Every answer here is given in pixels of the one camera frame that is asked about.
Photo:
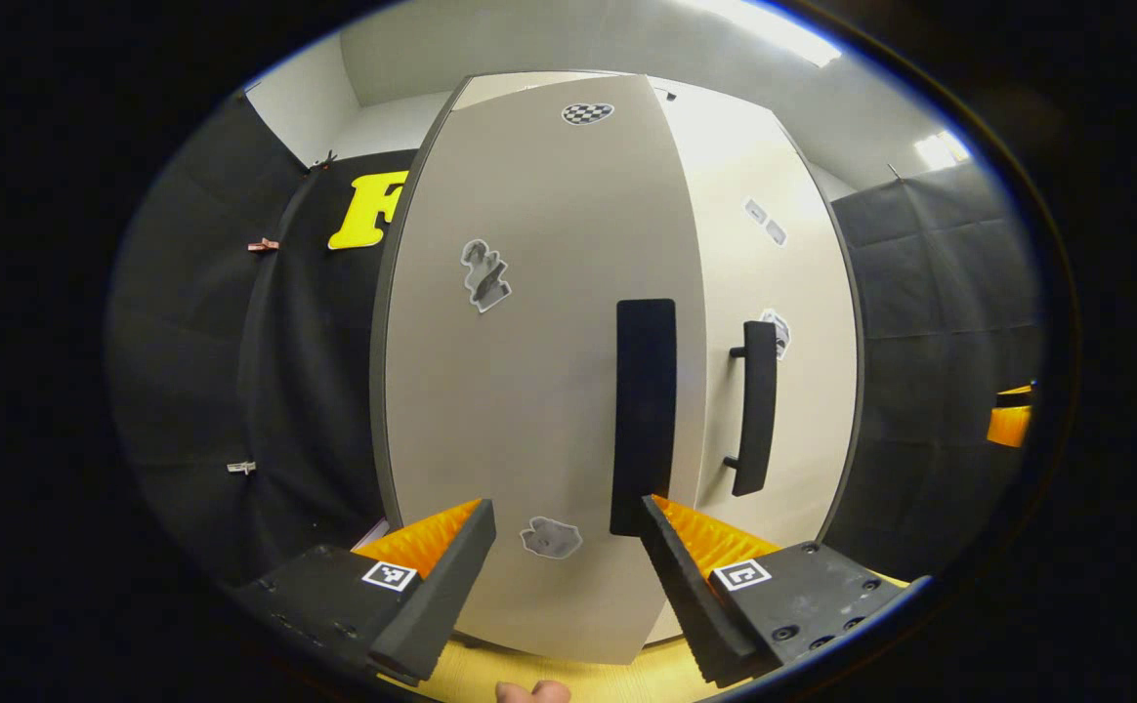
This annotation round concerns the small ceiling light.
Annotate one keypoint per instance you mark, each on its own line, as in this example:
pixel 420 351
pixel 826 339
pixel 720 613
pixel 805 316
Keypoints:
pixel 940 151

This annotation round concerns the white cabinet door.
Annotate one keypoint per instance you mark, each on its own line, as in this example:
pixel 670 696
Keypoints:
pixel 529 391
pixel 813 391

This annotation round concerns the red cloth clip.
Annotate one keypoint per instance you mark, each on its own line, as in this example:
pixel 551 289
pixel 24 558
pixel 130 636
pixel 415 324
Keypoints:
pixel 263 244

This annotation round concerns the long ceiling light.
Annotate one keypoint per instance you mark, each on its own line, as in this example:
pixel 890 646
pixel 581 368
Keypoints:
pixel 774 24

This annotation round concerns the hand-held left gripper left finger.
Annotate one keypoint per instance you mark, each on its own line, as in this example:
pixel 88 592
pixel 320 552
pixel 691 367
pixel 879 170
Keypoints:
pixel 437 596

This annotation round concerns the white cloth clip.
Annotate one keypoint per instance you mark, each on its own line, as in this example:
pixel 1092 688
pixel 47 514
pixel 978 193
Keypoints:
pixel 241 468

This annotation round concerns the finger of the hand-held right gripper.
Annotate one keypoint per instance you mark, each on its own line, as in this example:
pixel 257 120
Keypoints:
pixel 1016 399
pixel 1010 428

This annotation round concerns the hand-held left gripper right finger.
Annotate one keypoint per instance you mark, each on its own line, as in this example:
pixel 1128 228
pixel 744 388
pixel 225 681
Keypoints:
pixel 691 605

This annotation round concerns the black backdrop cloth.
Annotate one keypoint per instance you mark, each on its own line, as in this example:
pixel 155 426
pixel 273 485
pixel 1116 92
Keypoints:
pixel 940 293
pixel 197 342

